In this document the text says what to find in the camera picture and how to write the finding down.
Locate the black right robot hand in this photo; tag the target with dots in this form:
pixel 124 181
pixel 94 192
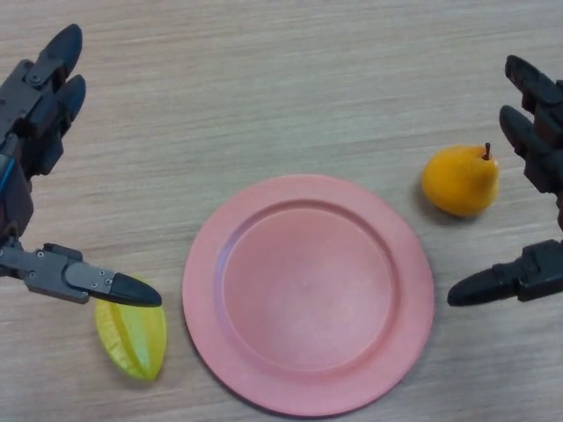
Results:
pixel 545 154

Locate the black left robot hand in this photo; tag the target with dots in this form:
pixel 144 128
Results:
pixel 35 118

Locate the yellow orange pear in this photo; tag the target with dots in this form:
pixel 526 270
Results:
pixel 459 182

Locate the pink round plate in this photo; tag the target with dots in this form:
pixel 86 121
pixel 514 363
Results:
pixel 308 294

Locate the yellow starfruit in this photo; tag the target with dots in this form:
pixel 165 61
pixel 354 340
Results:
pixel 132 343

